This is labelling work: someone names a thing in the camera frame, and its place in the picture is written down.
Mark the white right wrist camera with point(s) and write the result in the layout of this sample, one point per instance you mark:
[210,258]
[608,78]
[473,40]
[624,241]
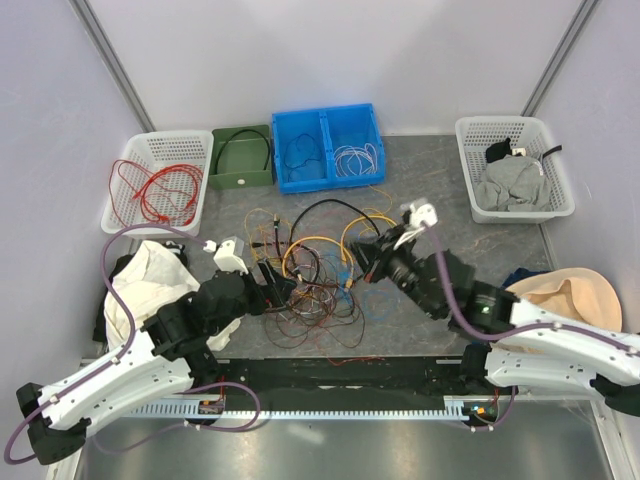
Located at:
[418,215]

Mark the green plastic box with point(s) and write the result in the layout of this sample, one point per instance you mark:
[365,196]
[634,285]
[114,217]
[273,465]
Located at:
[242,157]

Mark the beige bucket hat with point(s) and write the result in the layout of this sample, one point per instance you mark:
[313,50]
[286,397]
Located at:
[577,293]

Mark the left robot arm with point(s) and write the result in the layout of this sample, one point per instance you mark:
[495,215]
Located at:
[169,354]

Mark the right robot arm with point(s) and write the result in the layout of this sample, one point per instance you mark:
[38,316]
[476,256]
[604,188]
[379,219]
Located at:
[519,343]

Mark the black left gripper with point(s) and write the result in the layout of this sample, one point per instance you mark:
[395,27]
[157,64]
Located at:
[273,295]

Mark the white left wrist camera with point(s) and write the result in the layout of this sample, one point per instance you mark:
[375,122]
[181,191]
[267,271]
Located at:
[227,255]

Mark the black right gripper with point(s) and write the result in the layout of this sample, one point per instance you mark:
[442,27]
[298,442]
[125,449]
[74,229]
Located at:
[375,255]

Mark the white slotted cable duct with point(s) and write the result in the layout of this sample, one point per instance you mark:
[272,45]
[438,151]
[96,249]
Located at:
[193,409]

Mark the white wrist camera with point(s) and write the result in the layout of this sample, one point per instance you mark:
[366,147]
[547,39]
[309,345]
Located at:
[418,215]
[227,255]

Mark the white cloth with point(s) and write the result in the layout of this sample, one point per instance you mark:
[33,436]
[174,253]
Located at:
[154,277]

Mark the blue cloth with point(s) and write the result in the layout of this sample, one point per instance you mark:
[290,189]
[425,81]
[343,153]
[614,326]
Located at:
[517,275]

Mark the white left perforated basket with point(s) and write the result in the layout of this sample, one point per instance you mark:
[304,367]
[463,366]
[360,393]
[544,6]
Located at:
[160,178]

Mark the black item in basket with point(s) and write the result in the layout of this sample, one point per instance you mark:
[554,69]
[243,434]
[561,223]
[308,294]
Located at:
[498,151]

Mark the blue plastic divided bin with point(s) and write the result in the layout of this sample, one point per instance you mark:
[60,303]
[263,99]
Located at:
[328,148]

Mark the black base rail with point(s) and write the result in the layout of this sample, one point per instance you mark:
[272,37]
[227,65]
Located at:
[418,381]

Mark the grey cloth in basket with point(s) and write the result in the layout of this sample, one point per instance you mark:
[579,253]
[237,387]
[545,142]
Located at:
[514,184]

